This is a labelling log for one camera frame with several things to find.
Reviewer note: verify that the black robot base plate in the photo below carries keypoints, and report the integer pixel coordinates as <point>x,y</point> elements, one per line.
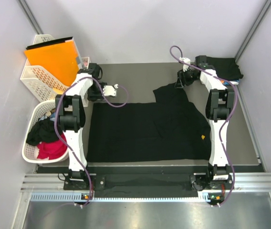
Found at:
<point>147,182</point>

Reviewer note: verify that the orange folder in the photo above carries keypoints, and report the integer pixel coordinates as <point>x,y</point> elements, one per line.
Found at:
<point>62,60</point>

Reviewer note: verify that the aluminium frame rail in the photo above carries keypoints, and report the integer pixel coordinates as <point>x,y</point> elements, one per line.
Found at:
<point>50,187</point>

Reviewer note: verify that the black t shirt flower print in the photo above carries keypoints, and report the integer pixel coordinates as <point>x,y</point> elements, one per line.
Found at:
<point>171,128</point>

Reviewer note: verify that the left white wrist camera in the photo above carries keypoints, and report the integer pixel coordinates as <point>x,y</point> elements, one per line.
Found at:
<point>110,90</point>

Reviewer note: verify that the blue garment in basket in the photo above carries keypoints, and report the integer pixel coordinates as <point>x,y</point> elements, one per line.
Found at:
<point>48,115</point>

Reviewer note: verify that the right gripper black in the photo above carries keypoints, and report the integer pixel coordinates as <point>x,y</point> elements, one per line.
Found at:
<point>181,78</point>

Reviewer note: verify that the folded black t shirt stack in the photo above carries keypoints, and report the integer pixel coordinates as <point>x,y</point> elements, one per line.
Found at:
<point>226,69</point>

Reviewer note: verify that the black garment in basket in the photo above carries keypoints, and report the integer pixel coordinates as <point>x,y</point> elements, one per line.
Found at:
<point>42,131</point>

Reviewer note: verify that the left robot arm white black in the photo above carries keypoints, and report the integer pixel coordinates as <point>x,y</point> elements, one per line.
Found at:
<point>71,118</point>

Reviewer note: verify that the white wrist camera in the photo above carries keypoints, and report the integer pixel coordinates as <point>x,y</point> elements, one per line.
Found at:
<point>110,90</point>
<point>186,63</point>

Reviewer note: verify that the red garment in basket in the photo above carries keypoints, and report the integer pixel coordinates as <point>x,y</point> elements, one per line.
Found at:
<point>51,150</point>

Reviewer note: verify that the black folder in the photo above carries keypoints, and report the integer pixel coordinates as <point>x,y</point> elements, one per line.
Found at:
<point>48,43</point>

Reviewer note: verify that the white oval laundry basket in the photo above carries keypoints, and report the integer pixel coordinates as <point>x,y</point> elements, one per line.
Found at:
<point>30,153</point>

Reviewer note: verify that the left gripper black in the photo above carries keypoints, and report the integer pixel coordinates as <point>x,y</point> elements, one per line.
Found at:
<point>92,97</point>

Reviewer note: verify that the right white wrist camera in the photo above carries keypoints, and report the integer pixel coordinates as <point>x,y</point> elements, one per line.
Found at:
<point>186,63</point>

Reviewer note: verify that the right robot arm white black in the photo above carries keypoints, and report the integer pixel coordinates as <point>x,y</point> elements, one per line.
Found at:
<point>220,104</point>

